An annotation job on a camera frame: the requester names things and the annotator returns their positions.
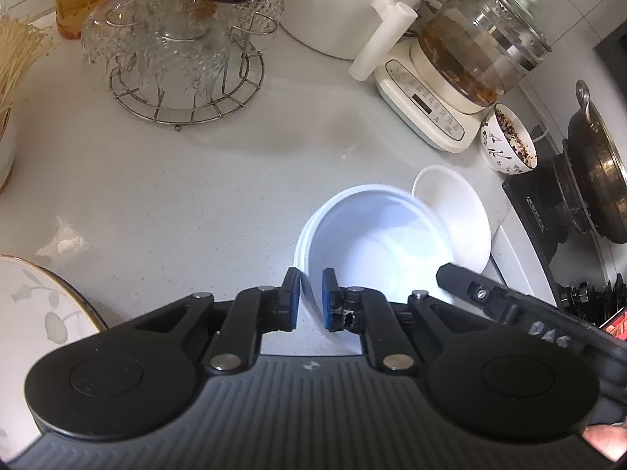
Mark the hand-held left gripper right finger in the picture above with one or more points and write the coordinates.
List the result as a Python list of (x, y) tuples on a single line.
[(328, 298)]

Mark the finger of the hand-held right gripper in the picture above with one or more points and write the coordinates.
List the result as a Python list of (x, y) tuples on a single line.
[(470, 286)]

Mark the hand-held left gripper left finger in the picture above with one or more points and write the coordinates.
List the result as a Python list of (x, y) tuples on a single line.
[(292, 298)]

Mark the translucent plastic bowl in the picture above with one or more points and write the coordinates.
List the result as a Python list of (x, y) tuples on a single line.
[(372, 235), (299, 259)]

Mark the plain white bowl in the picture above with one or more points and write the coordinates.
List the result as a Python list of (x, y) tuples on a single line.
[(460, 215)]

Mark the white leaf-print deep plate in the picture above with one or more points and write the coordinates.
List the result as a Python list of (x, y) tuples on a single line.
[(44, 333)]

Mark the person's right hand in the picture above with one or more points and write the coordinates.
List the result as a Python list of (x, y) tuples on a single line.
[(607, 443)]

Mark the black stove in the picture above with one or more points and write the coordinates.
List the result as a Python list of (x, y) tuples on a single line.
[(531, 215)]

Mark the floral cup with tea leaves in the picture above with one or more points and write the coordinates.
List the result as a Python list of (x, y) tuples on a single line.
[(504, 149)]

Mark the dark metal wok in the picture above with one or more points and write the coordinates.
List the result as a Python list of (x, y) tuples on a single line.
[(600, 166)]

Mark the cream kettle heating base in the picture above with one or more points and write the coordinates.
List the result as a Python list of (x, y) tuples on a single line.
[(426, 107)]

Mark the glass kettle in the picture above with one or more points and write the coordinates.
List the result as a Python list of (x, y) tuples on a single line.
[(485, 44)]

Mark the white electric cooking pot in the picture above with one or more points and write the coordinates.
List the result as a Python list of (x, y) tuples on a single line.
[(333, 10)]

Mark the bundle of dried noodles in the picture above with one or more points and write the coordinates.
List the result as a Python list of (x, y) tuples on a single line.
[(19, 54)]

